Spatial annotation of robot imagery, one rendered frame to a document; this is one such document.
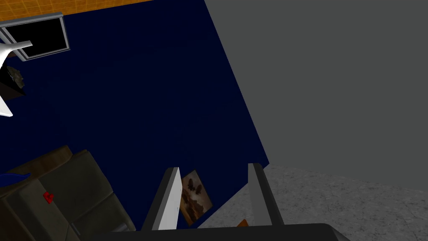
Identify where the grey framed dark window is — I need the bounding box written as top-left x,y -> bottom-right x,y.
0,12 -> 71,62

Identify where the white table with plant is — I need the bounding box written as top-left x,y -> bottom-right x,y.
0,40 -> 33,118

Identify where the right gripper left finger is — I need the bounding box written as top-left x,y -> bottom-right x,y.
141,167 -> 183,231

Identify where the dark olive sofa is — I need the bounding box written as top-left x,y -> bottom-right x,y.
0,145 -> 137,241

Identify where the brown framed wall picture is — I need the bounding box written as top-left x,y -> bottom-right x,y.
179,169 -> 214,226

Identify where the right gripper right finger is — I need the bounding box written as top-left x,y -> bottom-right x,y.
247,163 -> 285,226

